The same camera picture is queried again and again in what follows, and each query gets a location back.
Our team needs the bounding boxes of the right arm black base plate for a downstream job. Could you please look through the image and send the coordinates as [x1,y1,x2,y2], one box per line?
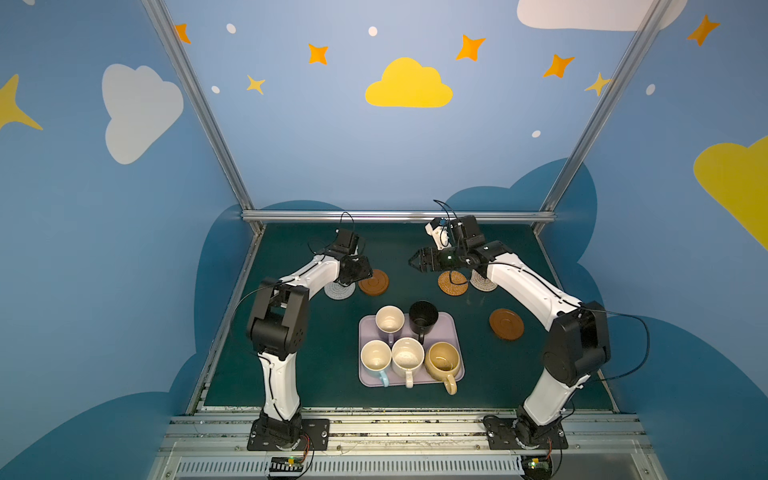
[482,415,569,450]

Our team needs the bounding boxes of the front aluminium base frame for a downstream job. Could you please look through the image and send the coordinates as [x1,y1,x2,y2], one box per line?
[148,408,666,479]

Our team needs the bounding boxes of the white woven rope coaster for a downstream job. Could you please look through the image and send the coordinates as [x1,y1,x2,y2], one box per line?
[323,282,356,301]

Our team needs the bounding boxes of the white cream ceramic mug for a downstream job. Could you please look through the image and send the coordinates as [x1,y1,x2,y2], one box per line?
[391,337,425,388]

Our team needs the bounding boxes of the aluminium corner post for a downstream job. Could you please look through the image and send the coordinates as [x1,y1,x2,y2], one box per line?
[532,0,672,236]
[141,0,254,213]

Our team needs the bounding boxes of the multicolour woven round coaster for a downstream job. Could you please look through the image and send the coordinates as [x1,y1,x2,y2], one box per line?
[470,270,498,292]

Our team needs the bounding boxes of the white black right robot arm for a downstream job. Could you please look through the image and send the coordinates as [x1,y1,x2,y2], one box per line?
[409,215,611,449]

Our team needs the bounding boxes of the tan woven rattan coaster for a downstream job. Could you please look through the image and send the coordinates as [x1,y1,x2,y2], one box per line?
[438,271,469,297]

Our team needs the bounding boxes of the black ceramic mug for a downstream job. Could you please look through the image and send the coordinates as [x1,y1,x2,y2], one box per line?
[408,300,439,344]

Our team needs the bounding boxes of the large brown wooden coaster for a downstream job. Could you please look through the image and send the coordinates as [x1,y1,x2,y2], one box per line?
[358,269,390,297]

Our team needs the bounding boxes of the lilac plastic tray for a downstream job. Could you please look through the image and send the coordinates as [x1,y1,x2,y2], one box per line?
[358,312,461,388]

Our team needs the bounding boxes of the small circuit board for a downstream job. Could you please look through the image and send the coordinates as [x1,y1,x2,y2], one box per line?
[266,456,305,479]
[521,457,554,480]

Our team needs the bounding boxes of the small brown wooden coaster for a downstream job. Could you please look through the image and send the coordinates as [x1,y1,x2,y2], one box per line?
[489,309,525,341]

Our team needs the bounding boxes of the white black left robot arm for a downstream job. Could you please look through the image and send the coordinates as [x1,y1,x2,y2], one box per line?
[246,228,373,447]

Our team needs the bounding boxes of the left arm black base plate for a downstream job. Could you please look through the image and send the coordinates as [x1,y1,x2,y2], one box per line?
[246,417,330,451]

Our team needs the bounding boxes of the right aluminium corner post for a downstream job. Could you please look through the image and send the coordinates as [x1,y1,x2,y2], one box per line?
[532,0,672,236]

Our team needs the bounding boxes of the horizontal aluminium back rail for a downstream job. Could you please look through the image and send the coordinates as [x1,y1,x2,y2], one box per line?
[241,209,555,223]

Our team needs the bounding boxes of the right small circuit board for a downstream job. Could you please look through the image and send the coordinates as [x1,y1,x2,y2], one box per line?
[521,457,554,480]

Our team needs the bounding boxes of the left small circuit board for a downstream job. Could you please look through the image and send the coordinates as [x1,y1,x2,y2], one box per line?
[266,456,305,479]

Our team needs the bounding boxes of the left aluminium corner post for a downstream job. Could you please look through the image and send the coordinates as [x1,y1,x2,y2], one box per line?
[141,0,254,213]

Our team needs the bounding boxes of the cream mug blue handle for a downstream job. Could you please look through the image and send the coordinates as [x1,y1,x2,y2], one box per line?
[360,340,392,387]

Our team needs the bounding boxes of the lilac ceramic mug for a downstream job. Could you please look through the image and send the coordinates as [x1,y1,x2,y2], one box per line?
[375,305,405,346]

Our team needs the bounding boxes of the yellow ceramic mug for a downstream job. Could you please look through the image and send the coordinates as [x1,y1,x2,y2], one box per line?
[425,342,461,395]

